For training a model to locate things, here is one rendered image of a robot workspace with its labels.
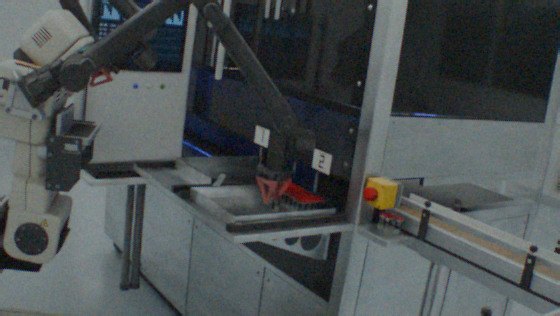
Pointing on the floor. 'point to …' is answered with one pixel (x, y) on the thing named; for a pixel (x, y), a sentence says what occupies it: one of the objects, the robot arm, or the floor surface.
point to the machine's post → (368, 152)
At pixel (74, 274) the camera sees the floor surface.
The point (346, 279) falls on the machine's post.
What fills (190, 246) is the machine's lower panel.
